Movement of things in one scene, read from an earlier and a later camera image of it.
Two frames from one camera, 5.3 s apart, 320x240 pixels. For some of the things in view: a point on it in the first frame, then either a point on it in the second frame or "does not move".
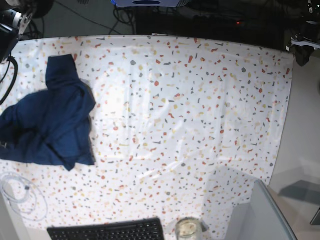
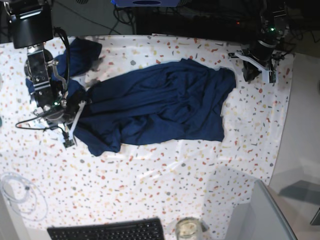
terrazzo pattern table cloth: (182, 127) does not move
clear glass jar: (188, 228) does not move
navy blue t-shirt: (53, 123) -> (181, 101)
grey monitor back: (263, 220) does not move
